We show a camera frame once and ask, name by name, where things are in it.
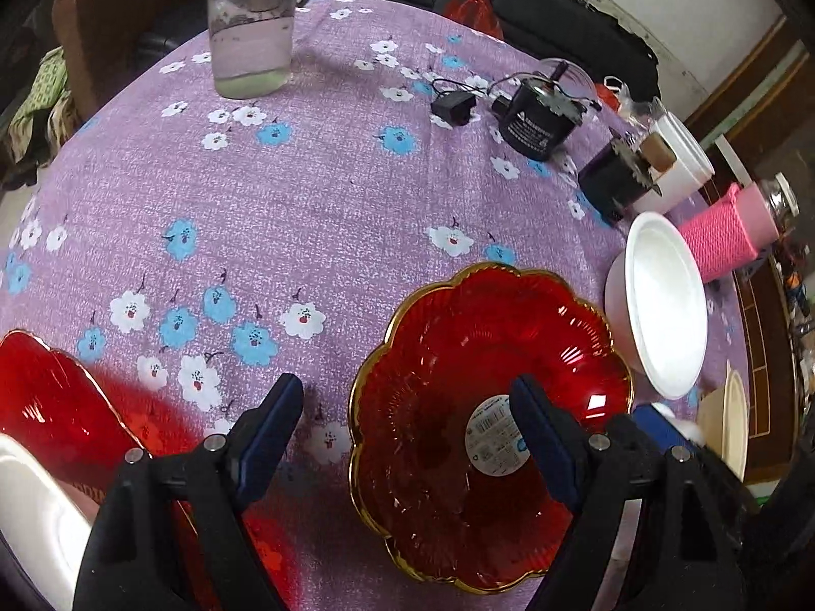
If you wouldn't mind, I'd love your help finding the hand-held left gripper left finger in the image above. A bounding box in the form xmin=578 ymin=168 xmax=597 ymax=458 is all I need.
xmin=73 ymin=372 xmax=305 ymax=611

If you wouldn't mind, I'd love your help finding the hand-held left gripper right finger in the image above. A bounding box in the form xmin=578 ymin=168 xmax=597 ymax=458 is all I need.
xmin=509 ymin=374 xmax=749 ymax=611

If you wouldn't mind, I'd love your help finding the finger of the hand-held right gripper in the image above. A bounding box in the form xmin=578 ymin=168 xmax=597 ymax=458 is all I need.
xmin=633 ymin=404 xmax=701 ymax=456

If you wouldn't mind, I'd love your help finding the cream round plate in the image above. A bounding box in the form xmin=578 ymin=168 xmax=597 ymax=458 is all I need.
xmin=696 ymin=359 xmax=749 ymax=481

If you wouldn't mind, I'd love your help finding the red glass bowl gold rim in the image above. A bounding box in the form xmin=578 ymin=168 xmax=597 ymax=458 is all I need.
xmin=0 ymin=329 xmax=192 ymax=523
xmin=347 ymin=262 xmax=634 ymax=593

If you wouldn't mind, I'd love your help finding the white foam bowl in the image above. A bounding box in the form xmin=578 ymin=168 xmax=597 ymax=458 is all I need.
xmin=604 ymin=211 xmax=710 ymax=401

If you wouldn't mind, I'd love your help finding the wooden cabinet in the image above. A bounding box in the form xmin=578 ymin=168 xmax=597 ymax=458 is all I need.
xmin=684 ymin=13 xmax=815 ymax=497

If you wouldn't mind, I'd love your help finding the pink knit-sleeved bottle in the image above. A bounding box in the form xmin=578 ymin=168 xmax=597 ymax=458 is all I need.
xmin=678 ymin=175 xmax=800 ymax=284

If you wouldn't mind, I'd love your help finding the purple floral tablecloth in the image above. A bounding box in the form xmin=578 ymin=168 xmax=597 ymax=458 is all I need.
xmin=0 ymin=0 xmax=749 ymax=611

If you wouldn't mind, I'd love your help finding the black box device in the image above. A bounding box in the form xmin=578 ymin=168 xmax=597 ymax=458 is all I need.
xmin=578 ymin=133 xmax=676 ymax=224

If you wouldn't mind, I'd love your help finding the white plastic tub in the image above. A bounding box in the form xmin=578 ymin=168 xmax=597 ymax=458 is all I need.
xmin=633 ymin=111 xmax=715 ymax=216

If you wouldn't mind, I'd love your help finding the white plate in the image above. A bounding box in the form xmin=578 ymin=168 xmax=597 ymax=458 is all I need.
xmin=0 ymin=433 xmax=96 ymax=611

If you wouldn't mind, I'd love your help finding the black cylindrical motor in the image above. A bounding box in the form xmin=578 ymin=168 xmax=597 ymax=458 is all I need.
xmin=498 ymin=79 xmax=574 ymax=162

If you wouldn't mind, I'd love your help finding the white plastic bag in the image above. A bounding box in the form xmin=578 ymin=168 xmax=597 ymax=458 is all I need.
xmin=599 ymin=75 xmax=644 ymax=116

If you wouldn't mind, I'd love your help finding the black power adapter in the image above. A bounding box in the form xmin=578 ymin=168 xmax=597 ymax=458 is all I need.
xmin=431 ymin=92 xmax=477 ymax=130

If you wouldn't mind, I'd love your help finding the clear water jug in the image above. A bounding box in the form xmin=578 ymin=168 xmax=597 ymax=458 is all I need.
xmin=207 ymin=0 xmax=300 ymax=99

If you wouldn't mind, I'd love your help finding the green cloth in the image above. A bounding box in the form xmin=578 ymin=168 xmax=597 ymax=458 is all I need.
xmin=9 ymin=47 xmax=71 ymax=141

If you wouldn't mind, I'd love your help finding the black sofa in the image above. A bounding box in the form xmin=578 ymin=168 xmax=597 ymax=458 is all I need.
xmin=318 ymin=0 xmax=660 ymax=99

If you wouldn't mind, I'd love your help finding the red plastic bag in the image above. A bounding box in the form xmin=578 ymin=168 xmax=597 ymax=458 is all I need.
xmin=442 ymin=0 xmax=504 ymax=39

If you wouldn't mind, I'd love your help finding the brown chair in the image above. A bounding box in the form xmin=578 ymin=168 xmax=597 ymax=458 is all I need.
xmin=52 ymin=0 xmax=211 ymax=122

